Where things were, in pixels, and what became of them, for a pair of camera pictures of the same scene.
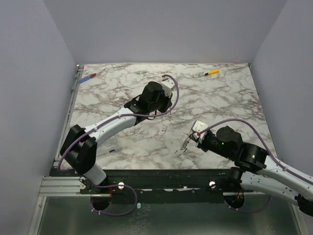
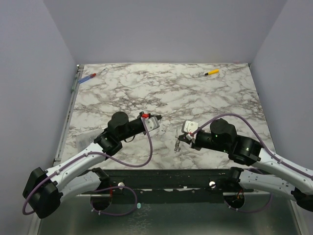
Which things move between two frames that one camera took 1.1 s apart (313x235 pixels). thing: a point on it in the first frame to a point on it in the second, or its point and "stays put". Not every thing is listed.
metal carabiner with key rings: x=183 y=147 to x=177 y=146
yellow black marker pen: x=212 y=72 stays put
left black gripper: x=168 y=103 to x=140 y=113
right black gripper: x=195 y=139 to x=186 y=139
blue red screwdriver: x=90 y=76 stays put
